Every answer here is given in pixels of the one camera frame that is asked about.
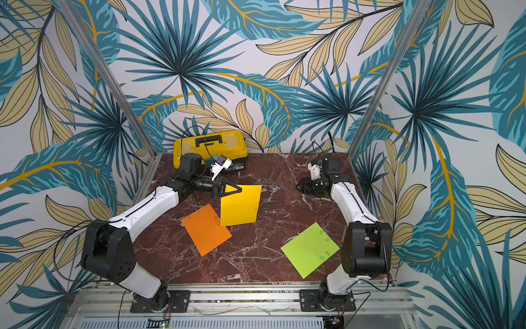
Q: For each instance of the yellow paper sheet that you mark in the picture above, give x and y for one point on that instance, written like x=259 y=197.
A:
x=241 y=208

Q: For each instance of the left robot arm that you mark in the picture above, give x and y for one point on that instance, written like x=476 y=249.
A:
x=108 y=250

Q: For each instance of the orange paper sheet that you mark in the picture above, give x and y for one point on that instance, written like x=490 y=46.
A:
x=203 y=227

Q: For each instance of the yellow black toolbox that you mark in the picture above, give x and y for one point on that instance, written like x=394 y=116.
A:
x=230 y=144

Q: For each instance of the aluminium front frame rail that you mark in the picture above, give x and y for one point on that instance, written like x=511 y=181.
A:
x=263 y=305

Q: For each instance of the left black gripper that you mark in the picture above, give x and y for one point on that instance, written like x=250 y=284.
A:
x=218 y=188

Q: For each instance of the left aluminium corner post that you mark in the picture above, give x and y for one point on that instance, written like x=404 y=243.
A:
x=80 y=29

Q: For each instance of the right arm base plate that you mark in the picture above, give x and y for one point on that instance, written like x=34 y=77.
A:
x=314 y=300

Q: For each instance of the right aluminium corner post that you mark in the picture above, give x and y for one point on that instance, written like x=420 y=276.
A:
x=398 y=53

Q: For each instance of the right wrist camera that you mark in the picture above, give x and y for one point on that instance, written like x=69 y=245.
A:
x=315 y=171

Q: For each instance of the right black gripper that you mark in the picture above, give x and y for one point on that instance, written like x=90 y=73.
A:
x=309 y=187

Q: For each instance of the aluminium corner post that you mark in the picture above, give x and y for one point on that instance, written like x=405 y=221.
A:
x=398 y=53
x=80 y=29

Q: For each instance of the lime green paper sheet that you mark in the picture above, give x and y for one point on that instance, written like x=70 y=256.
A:
x=309 y=250

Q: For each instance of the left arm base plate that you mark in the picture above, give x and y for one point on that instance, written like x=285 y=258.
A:
x=166 y=301

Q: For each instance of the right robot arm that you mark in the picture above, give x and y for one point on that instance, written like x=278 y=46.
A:
x=367 y=244

